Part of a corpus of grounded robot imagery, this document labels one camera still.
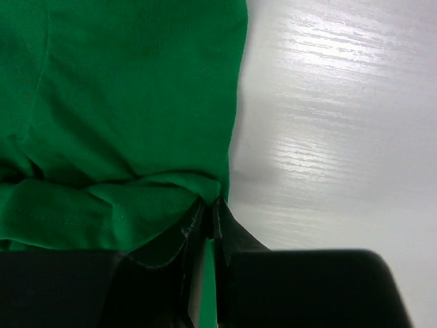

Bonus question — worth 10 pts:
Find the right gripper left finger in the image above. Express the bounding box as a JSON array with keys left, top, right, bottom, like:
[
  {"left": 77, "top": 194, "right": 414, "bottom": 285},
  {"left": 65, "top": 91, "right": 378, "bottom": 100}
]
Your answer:
[{"left": 1, "top": 201, "right": 205, "bottom": 327}]

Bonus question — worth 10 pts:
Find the green t shirt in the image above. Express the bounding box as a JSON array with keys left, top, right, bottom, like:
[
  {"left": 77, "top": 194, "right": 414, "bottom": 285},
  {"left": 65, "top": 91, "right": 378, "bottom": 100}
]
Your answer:
[{"left": 1, "top": 1, "right": 248, "bottom": 327}]

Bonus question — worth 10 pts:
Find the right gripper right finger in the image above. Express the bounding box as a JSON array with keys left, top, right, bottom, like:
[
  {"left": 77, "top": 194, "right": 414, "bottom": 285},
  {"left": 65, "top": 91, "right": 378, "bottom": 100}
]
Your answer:
[{"left": 211, "top": 200, "right": 412, "bottom": 327}]

